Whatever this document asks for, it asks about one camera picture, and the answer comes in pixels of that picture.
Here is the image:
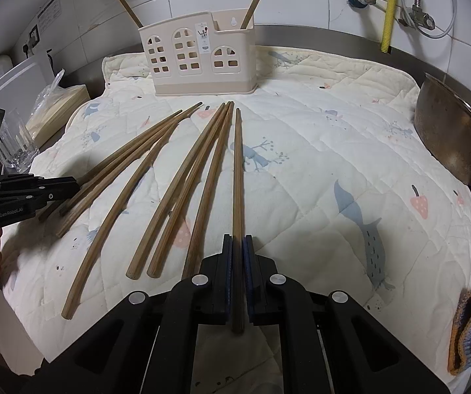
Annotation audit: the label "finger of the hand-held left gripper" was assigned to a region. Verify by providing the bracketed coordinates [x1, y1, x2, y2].
[34, 185, 81, 214]
[0, 176, 79, 193]

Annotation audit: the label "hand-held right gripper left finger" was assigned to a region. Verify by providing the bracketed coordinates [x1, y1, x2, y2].
[22, 234, 234, 394]

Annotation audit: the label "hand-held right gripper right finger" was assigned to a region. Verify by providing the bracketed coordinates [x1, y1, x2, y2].
[243, 234, 452, 394]

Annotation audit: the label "row of wooden chopsticks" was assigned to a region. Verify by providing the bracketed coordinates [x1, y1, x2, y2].
[38, 100, 236, 321]

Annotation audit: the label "beige plastic utensil holder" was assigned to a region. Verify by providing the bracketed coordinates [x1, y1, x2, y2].
[138, 11, 257, 97]

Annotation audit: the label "clear glass cup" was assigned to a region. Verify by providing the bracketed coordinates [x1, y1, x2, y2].
[0, 109, 39, 173]

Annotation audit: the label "white cutting board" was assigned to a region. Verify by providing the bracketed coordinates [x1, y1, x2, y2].
[0, 55, 56, 111]

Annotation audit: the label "wooden boards in plastic bag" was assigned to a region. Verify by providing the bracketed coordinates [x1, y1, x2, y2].
[27, 72, 91, 148]

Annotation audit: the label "printed quilted mat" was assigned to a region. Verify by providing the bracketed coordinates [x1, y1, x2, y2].
[1, 45, 471, 362]

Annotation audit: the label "steel pot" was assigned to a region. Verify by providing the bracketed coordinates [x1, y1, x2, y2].
[414, 73, 471, 187]

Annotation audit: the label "steel angle valve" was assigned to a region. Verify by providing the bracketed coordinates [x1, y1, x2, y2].
[400, 4, 437, 35]

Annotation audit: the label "wall power outlet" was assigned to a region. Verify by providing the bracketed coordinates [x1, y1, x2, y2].
[22, 25, 41, 57]

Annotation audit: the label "white wall label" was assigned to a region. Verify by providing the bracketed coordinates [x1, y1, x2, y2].
[36, 0, 62, 29]

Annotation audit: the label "yellow corrugated hose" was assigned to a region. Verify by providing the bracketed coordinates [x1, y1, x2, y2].
[381, 0, 398, 54]

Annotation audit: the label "white plastic hose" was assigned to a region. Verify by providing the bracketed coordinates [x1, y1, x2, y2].
[397, 0, 459, 38]

